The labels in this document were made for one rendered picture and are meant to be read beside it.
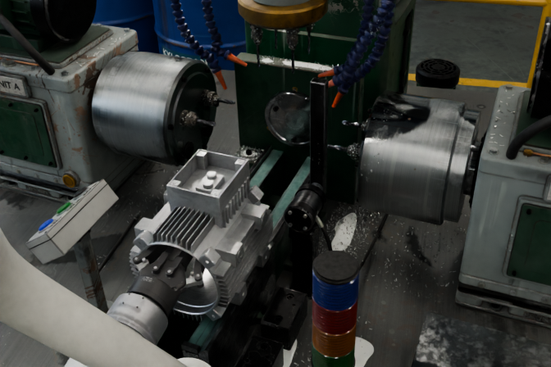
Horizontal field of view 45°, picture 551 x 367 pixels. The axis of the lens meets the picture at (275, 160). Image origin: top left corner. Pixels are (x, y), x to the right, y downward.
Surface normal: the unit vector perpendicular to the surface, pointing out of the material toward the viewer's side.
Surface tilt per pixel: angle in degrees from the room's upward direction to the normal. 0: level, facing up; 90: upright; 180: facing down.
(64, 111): 89
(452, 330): 0
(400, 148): 51
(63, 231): 55
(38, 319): 79
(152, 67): 13
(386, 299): 0
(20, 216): 0
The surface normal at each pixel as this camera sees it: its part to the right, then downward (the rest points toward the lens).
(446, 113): -0.09, -0.73
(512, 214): -0.38, 0.52
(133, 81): -0.24, -0.37
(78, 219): 0.74, -0.32
